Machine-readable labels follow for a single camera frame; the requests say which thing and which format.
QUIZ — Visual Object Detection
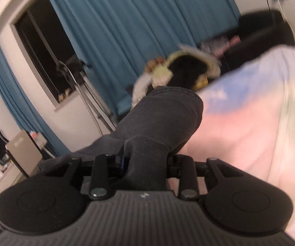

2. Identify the dark navy garment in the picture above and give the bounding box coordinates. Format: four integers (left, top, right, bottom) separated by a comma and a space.
39, 87, 203, 190

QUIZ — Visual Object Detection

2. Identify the pile of mixed clothes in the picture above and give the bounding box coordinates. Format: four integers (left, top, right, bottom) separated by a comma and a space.
129, 45, 221, 107

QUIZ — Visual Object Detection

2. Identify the metal tripod stand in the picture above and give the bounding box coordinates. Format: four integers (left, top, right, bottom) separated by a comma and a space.
56, 60, 116, 136

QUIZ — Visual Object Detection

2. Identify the pastel pink white bed cover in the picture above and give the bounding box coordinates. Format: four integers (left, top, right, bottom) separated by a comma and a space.
181, 46, 295, 239

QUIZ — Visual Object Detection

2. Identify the dark window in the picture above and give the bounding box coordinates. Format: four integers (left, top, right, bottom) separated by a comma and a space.
13, 0, 86, 107

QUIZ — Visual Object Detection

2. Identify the clear crumpled plastic bag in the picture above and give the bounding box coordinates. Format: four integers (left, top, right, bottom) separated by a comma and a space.
199, 36, 230, 57

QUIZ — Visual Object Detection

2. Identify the teal curtain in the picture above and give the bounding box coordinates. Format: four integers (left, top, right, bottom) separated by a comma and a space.
49, 0, 240, 115
0, 47, 70, 156

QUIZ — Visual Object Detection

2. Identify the black leather armchair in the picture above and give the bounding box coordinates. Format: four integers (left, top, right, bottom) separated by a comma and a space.
214, 9, 295, 74

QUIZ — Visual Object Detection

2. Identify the white charging cable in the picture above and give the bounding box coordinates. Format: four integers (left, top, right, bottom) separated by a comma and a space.
266, 0, 295, 47

